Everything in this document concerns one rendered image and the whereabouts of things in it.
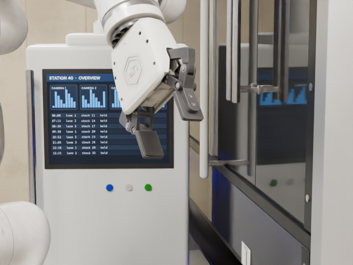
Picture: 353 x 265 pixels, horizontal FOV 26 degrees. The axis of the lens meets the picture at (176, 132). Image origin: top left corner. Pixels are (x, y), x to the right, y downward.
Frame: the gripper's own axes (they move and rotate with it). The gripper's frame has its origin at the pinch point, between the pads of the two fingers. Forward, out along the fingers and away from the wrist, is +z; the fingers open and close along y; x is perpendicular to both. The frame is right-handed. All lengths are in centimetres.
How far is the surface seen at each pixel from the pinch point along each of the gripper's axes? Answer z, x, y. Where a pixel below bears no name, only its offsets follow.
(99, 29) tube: -94, 67, -88
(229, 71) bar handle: -48, 67, -45
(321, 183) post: -3, 50, -20
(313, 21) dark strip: -31, 50, -6
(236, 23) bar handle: -53, 63, -34
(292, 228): -3, 59, -38
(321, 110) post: -14, 49, -12
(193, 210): -62, 139, -153
